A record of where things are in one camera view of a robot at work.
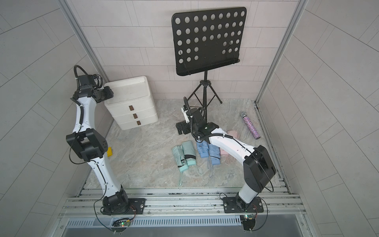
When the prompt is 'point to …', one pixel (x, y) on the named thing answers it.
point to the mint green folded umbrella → (178, 152)
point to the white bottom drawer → (134, 124)
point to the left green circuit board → (122, 222)
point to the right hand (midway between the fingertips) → (183, 122)
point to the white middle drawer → (134, 115)
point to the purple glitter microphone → (253, 129)
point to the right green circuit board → (246, 217)
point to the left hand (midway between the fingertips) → (112, 89)
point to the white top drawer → (119, 108)
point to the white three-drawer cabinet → (130, 89)
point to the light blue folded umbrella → (203, 148)
